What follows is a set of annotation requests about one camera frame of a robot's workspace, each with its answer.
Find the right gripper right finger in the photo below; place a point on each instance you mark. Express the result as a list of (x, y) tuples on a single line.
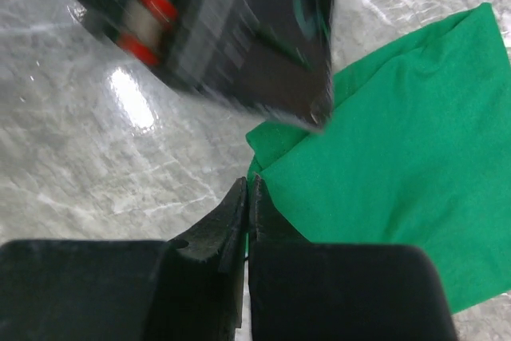
[(301, 290)]

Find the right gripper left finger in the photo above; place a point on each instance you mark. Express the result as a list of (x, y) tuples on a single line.
[(188, 288)]

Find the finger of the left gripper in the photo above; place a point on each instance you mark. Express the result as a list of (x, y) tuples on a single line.
[(277, 60)]

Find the green t shirt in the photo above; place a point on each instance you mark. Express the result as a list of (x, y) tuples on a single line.
[(417, 151)]

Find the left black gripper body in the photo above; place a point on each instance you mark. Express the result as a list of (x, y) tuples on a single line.
[(195, 46)]

